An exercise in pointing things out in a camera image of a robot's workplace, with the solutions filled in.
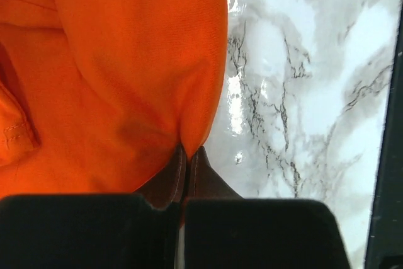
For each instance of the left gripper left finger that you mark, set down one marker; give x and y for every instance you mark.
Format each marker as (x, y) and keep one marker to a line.
(166, 187)

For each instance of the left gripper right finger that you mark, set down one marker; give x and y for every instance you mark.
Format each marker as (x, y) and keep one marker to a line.
(204, 182)

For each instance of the orange t shirt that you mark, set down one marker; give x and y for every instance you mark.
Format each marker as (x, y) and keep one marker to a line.
(97, 94)

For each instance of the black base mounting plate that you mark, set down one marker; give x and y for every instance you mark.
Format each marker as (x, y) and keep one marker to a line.
(384, 248)

